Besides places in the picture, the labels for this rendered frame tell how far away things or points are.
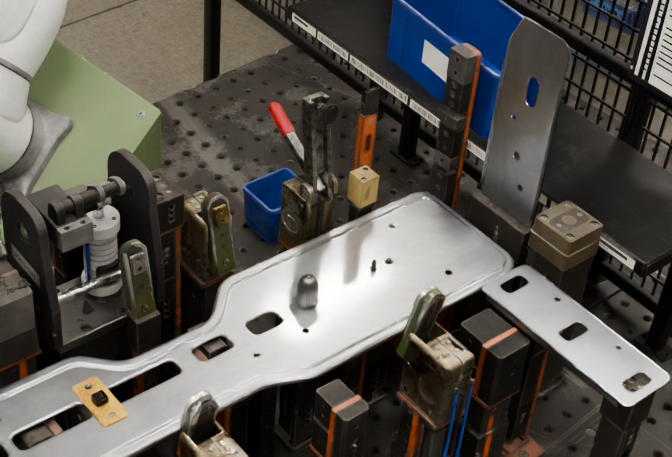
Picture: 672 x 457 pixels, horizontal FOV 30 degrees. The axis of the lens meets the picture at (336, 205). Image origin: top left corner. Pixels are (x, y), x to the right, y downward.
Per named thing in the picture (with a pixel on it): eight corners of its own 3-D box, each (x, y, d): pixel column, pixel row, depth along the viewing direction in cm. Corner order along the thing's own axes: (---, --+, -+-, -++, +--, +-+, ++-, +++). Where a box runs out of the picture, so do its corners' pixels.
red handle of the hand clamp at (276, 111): (313, 193, 189) (263, 104, 192) (307, 199, 191) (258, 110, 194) (334, 184, 192) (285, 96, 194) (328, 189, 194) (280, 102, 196)
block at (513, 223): (494, 367, 215) (524, 234, 196) (447, 327, 222) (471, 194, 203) (506, 360, 217) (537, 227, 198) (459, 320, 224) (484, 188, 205)
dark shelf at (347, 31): (641, 280, 190) (646, 265, 188) (285, 18, 242) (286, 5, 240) (731, 228, 201) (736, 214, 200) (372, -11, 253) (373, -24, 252)
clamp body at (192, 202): (197, 412, 203) (199, 237, 179) (159, 369, 209) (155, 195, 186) (244, 388, 207) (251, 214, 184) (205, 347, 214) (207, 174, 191)
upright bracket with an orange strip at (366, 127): (340, 330, 219) (366, 93, 188) (335, 326, 220) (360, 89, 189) (353, 324, 221) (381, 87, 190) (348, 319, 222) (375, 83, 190)
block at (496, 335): (468, 494, 194) (497, 368, 176) (421, 448, 200) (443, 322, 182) (512, 466, 199) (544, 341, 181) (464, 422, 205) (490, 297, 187)
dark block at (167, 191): (159, 406, 203) (155, 204, 176) (136, 379, 207) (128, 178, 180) (185, 393, 205) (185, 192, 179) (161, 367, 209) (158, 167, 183)
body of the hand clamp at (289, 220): (293, 364, 212) (306, 202, 190) (269, 340, 216) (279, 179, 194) (321, 349, 215) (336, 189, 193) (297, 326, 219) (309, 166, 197)
